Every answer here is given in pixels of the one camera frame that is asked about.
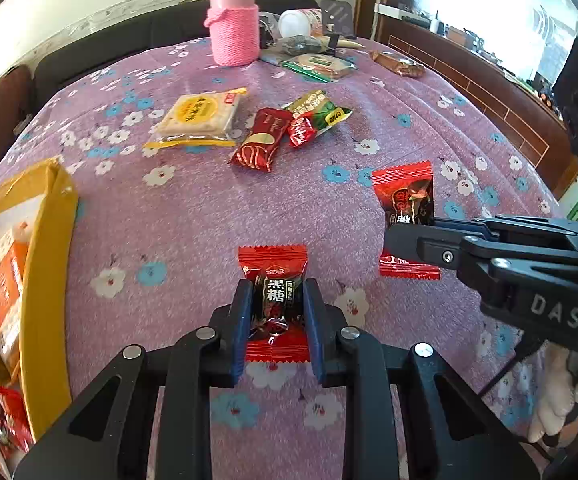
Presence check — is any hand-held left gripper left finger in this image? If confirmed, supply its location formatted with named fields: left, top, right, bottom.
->
left=14, top=279, right=254, bottom=480

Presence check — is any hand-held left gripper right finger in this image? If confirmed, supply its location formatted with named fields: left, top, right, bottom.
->
left=303, top=279, right=540, bottom=480

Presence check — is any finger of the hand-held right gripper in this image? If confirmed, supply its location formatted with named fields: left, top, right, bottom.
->
left=384, top=215, right=578, bottom=275

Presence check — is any red black candy packet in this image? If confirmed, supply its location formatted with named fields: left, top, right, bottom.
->
left=238, top=244, right=312, bottom=364
left=371, top=160, right=442, bottom=279

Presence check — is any cardboard tray with yellow tape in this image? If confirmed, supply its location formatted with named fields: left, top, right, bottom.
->
left=0, top=157, right=80, bottom=480

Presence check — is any person's right hand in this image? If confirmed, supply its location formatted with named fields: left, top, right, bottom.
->
left=528, top=345, right=578, bottom=445

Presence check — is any small red candy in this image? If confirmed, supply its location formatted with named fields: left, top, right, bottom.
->
left=287, top=115, right=318, bottom=149

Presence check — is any green candy packet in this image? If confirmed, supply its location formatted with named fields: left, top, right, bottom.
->
left=282, top=90, right=354, bottom=134

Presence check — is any wooden cabinet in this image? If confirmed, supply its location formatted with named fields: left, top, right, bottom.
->
left=358, top=0, right=578, bottom=198

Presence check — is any dark red chocolate packet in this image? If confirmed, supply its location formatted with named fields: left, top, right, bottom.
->
left=229, top=107, right=294, bottom=174

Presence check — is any brown snack packet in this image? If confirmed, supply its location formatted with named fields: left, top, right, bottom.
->
left=370, top=50, right=426, bottom=79

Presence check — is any green white cracker packet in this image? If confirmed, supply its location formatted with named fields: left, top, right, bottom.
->
left=281, top=52, right=358, bottom=84

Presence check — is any dark small clutter bundle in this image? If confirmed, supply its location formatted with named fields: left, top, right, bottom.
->
left=281, top=34, right=328, bottom=56

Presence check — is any yellow cracker packet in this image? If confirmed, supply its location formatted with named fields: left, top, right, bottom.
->
left=143, top=87, right=248, bottom=149

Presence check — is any orange white snack packet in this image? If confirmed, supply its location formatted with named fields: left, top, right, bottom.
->
left=0, top=227, right=33, bottom=384

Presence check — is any dark grey phone stand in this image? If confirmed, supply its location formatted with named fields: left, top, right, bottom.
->
left=318, top=0, right=355, bottom=37

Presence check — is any white plastic jar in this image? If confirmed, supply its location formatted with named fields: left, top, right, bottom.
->
left=277, top=7, right=325, bottom=39

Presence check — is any window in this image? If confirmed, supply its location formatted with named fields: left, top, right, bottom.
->
left=416, top=0, right=578, bottom=92

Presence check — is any pink bottle with knitted sleeve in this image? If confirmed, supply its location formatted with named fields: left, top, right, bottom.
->
left=204, top=0, right=261, bottom=67

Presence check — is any black sofa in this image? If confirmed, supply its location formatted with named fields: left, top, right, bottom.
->
left=34, top=0, right=360, bottom=111

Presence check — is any maroon armchair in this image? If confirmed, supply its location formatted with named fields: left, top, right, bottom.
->
left=0, top=66, right=36, bottom=162

